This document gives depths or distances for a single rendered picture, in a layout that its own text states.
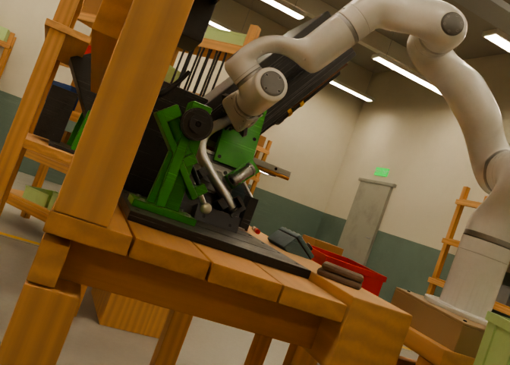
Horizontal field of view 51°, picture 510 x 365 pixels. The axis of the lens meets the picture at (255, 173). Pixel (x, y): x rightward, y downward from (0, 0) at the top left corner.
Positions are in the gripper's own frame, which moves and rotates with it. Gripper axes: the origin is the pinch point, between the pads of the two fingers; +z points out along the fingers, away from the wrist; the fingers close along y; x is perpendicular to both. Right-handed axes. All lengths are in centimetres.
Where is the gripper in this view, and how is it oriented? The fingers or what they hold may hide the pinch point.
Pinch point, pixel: (228, 120)
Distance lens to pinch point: 154.8
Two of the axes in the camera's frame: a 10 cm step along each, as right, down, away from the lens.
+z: -3.7, 1.8, 9.1
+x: -8.1, 4.1, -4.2
